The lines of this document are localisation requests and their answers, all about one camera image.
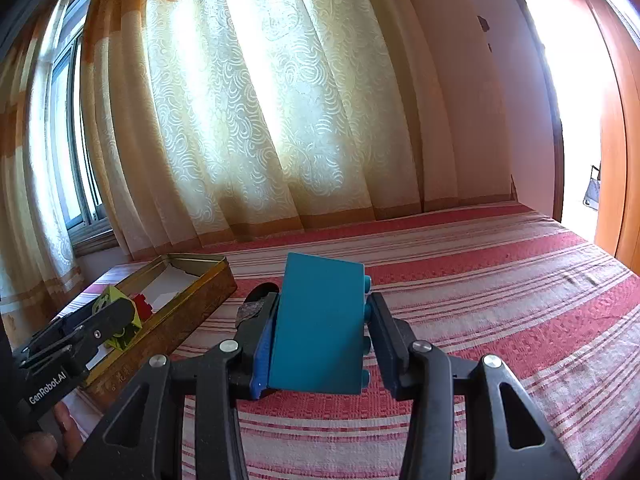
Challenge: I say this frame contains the green soccer ball block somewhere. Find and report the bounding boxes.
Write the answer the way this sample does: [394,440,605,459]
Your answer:
[91,286,142,351]

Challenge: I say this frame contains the red building block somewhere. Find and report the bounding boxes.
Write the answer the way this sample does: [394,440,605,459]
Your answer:
[130,294,153,323]

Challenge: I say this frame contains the teal building block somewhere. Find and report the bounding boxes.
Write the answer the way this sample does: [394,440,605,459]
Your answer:
[268,252,371,396]

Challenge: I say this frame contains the person's left hand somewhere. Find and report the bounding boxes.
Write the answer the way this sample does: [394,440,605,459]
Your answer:
[20,401,84,479]

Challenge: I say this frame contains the left side curtain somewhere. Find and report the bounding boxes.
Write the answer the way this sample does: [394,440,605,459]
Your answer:
[1,6,82,347]

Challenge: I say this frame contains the gold tin box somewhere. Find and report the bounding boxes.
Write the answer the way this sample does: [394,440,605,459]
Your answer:
[77,252,236,414]

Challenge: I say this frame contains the red striped bedspread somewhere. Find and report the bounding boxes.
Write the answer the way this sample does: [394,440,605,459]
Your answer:
[54,202,640,480]

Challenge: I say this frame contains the black fuzzy object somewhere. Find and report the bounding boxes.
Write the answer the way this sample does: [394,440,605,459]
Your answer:
[235,282,280,328]

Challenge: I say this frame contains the cream patterned curtain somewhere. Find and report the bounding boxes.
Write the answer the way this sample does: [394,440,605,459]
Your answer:
[80,0,514,259]

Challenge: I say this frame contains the orange wooden door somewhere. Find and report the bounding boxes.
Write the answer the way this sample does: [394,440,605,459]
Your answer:
[578,0,639,272]

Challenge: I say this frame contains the window frame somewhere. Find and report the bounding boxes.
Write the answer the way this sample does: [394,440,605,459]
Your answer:
[28,0,117,257]

